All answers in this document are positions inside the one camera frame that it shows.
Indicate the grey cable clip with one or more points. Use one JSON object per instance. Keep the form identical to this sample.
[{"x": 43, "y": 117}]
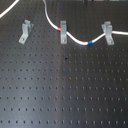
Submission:
[
  {"x": 63, "y": 32},
  {"x": 107, "y": 29},
  {"x": 27, "y": 27}
]

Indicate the left grey cable clip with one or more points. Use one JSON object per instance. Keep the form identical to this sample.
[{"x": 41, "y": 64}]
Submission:
[{"x": 27, "y": 27}]

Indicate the middle grey cable clip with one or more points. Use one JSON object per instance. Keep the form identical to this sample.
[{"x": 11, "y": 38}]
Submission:
[{"x": 63, "y": 32}]

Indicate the right grey cable clip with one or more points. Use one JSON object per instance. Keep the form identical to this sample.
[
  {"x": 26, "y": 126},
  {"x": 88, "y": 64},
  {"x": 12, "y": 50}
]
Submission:
[{"x": 107, "y": 29}]

